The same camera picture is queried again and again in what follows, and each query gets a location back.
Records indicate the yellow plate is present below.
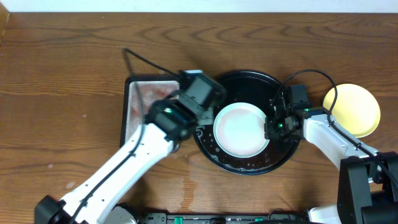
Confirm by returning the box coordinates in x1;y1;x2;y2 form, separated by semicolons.
332;83;381;138

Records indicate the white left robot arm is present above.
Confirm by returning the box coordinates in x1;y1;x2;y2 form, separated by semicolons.
34;93;221;223

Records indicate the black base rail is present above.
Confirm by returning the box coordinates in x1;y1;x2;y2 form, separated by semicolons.
137;212;310;224

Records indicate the mint green plate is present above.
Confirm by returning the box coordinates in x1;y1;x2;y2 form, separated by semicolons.
213;102;269;158

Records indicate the black rectangular wash tray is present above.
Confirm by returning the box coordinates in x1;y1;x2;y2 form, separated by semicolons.
119;75;179;147

